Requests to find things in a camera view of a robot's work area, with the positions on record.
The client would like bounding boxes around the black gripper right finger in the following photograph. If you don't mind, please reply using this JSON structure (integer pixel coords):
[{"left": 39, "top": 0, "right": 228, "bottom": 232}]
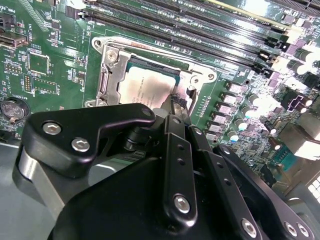
[{"left": 177, "top": 98, "right": 318, "bottom": 240}]

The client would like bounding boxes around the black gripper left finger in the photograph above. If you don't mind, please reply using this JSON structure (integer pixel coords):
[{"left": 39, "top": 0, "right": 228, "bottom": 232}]
[{"left": 11, "top": 93, "right": 198, "bottom": 227}]

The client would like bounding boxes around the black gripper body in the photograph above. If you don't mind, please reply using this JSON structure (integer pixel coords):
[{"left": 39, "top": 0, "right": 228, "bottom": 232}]
[{"left": 48, "top": 154, "right": 253, "bottom": 240}]

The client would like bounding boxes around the metal socket cover frame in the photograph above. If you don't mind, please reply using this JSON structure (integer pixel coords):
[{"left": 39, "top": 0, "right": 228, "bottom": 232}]
[{"left": 99, "top": 43, "right": 200, "bottom": 118}]

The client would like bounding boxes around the silver CPU plate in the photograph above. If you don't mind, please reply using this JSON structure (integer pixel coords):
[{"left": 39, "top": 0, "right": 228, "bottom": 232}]
[{"left": 117, "top": 65, "right": 181, "bottom": 111}]

